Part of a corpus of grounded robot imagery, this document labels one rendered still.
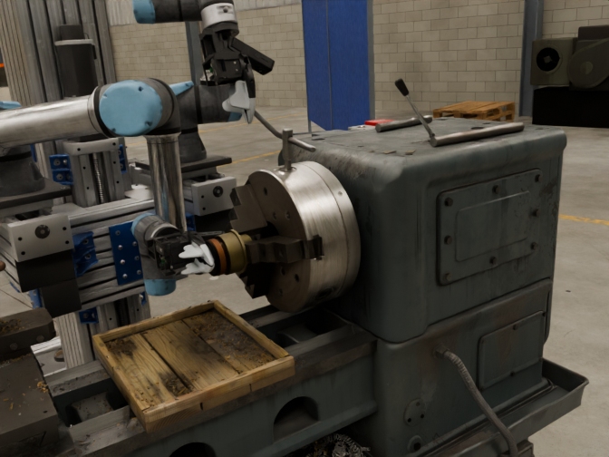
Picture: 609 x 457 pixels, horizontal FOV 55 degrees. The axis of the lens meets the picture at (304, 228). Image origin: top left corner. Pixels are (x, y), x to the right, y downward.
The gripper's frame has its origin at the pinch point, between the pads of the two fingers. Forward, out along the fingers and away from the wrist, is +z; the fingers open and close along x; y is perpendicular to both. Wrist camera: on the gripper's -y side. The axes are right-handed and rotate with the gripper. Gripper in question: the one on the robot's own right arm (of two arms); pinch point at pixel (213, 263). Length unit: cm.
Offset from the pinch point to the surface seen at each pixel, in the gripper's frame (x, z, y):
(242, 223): 5.1, -4.9, -9.6
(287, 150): 19.7, -0.2, -19.0
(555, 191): 2, 16, -86
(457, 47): 17, -741, -860
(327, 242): 2.9, 12.2, -19.4
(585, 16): 57, -513, -921
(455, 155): 16, 17, -49
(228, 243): 3.1, -0.5, -4.0
